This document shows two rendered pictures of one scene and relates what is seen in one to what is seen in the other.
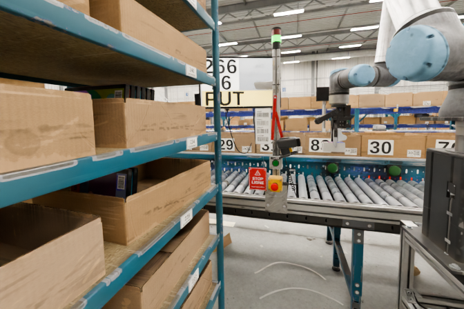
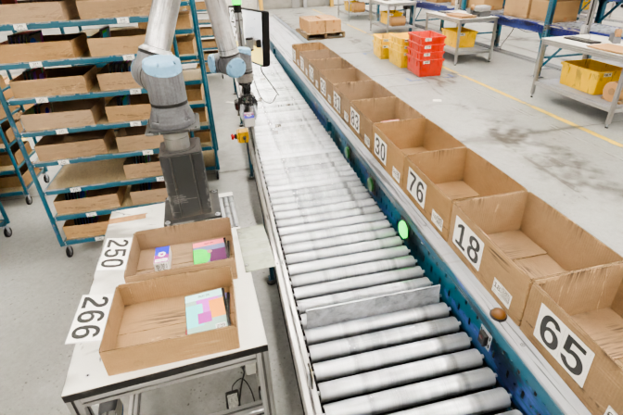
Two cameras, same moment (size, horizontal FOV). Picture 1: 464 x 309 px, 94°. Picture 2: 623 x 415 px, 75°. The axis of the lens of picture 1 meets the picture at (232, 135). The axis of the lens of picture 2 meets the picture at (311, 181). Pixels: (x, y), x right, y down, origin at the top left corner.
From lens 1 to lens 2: 2.63 m
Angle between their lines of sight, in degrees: 64
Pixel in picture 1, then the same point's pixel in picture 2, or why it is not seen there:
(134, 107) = (101, 77)
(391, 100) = not seen: outside the picture
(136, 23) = (95, 46)
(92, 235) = (88, 113)
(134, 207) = (109, 111)
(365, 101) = not seen: outside the picture
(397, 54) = not seen: hidden behind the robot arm
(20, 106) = (66, 81)
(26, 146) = (69, 89)
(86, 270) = (88, 120)
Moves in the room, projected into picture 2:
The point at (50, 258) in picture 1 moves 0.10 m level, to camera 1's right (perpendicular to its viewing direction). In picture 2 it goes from (77, 113) to (78, 118)
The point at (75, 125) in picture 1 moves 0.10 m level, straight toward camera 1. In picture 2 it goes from (79, 84) to (64, 89)
